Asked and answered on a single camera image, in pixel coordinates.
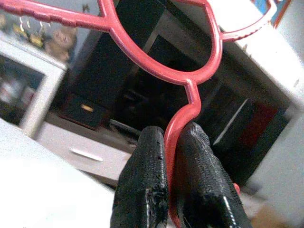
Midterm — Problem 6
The grey folding table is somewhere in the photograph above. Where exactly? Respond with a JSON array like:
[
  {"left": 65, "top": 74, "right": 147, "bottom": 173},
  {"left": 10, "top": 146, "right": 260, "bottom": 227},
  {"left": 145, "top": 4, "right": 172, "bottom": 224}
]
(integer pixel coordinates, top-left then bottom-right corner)
[{"left": 0, "top": 118, "right": 117, "bottom": 228}]

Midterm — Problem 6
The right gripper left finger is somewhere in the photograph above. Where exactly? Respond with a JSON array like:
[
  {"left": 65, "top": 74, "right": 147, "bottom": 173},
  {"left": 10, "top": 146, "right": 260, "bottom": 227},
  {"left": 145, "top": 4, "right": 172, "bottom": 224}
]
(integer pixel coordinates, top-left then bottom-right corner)
[{"left": 110, "top": 125, "right": 171, "bottom": 228}]

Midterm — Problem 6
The red plastic clothes hanger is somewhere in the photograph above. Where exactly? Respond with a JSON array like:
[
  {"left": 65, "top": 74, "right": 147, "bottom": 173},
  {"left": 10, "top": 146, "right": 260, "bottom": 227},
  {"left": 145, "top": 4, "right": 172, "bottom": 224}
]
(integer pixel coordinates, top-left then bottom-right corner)
[{"left": 0, "top": 0, "right": 290, "bottom": 228}]

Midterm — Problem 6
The white glass door cabinet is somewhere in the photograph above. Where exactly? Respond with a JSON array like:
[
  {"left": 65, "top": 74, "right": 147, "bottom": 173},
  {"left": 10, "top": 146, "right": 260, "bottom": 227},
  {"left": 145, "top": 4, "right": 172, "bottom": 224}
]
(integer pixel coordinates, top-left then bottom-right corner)
[{"left": 0, "top": 9, "right": 69, "bottom": 138}]

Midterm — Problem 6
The white drawer front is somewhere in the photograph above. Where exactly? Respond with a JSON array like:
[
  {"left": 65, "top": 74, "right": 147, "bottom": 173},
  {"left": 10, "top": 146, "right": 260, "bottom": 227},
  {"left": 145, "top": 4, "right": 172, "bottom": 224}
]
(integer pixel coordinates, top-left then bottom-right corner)
[{"left": 35, "top": 114, "right": 141, "bottom": 183}]

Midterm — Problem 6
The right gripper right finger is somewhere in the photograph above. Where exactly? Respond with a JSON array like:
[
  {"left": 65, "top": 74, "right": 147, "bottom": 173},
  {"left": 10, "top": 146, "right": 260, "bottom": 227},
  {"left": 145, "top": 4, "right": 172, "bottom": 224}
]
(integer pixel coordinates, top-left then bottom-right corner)
[{"left": 174, "top": 121, "right": 252, "bottom": 228}]

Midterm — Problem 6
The black speaker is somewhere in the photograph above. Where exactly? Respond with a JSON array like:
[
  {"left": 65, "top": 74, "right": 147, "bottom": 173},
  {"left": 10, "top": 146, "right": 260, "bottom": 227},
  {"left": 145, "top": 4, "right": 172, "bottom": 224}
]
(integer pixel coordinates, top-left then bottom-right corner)
[{"left": 51, "top": 0, "right": 167, "bottom": 130}]

